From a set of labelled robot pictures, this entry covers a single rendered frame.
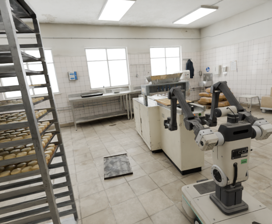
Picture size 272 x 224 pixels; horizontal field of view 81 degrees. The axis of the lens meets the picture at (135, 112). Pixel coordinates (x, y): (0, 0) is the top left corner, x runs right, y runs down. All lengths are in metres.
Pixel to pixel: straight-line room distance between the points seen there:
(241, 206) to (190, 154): 0.85
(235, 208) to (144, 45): 5.46
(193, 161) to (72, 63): 4.39
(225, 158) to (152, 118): 1.53
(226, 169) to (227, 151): 0.14
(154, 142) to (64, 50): 3.92
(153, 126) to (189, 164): 0.81
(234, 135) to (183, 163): 1.09
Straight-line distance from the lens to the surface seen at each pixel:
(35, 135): 0.94
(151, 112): 2.56
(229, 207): 1.57
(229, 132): 1.23
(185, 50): 7.15
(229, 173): 1.38
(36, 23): 1.40
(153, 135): 2.68
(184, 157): 2.19
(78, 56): 5.45
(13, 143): 1.02
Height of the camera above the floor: 1.32
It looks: 12 degrees down
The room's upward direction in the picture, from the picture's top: 5 degrees counter-clockwise
